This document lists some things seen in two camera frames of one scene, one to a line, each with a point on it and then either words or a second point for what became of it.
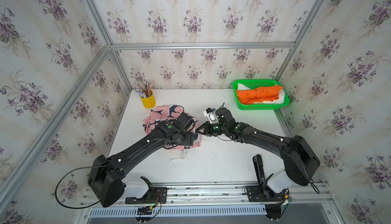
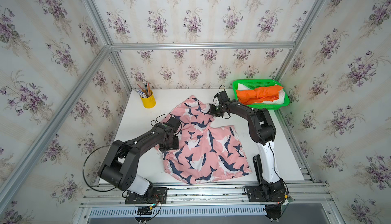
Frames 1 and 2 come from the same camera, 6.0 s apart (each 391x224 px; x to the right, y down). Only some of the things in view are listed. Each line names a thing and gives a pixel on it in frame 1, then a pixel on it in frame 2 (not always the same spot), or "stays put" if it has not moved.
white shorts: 281,95 stays put
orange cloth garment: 259,94 stays put
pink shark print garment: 168,112 to 204,155
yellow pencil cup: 149,102 stays put
